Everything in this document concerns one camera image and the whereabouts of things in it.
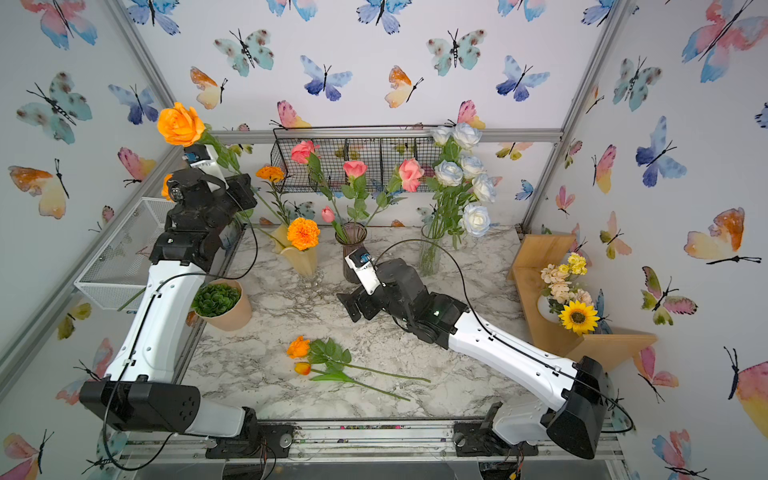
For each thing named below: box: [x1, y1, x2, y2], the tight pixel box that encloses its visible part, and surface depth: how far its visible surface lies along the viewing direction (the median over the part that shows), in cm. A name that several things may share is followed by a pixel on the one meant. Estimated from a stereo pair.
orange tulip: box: [295, 362, 411, 401], surface depth 86 cm
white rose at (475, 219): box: [458, 205, 491, 237], surface depth 74 cm
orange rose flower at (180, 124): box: [158, 102, 206, 147], surface depth 55 cm
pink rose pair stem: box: [291, 140, 370, 229], surface depth 88 cm
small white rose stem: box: [452, 122, 483, 150], surface depth 77 cm
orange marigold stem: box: [287, 217, 321, 251], surface depth 72 cm
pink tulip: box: [321, 206, 335, 223], surface depth 84 cm
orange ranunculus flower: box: [288, 336, 431, 383], surface depth 88 cm
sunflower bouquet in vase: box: [537, 252, 600, 336], surface depth 75 cm
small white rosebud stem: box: [426, 160, 466, 239], surface depth 82 cm
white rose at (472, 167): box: [461, 156, 486, 179], surface depth 81 cm
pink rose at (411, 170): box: [399, 158, 425, 193], surface depth 77 cm
